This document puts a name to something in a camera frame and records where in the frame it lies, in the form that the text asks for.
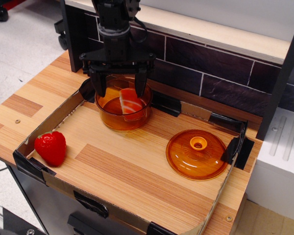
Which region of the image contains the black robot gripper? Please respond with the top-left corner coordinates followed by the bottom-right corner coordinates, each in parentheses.
top-left (79, 36), bottom-right (156, 97)

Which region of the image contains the salmon sushi toy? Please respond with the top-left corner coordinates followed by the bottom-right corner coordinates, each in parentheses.
top-left (119, 88), bottom-right (143, 115)

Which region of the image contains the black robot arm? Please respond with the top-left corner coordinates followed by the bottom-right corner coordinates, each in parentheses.
top-left (79, 0), bottom-right (156, 97)

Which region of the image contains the orange transparent plastic pot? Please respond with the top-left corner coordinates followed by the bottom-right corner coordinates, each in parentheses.
top-left (95, 75), bottom-right (153, 131)

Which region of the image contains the orange transparent pot lid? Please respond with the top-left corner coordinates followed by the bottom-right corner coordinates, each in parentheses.
top-left (166, 129), bottom-right (229, 181)

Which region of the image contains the cardboard fence with black tape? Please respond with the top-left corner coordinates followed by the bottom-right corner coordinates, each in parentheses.
top-left (13, 92), bottom-right (245, 235)

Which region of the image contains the black chair caster wheel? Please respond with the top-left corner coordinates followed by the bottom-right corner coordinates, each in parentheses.
top-left (54, 19), bottom-right (68, 50)

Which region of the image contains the red plastic strawberry toy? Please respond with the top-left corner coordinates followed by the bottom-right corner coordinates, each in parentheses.
top-left (34, 131), bottom-right (67, 166)

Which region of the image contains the brick pattern back panel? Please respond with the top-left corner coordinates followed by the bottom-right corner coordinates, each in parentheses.
top-left (84, 11), bottom-right (294, 117)

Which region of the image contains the black caster wheel far left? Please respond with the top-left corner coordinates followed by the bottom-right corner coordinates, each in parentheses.
top-left (0, 0), bottom-right (9, 22)

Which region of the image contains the white grooved side unit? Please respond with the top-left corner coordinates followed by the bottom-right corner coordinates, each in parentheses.
top-left (246, 108), bottom-right (294, 220)

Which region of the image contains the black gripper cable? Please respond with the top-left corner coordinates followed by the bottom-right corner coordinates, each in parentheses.
top-left (129, 16), bottom-right (148, 44)

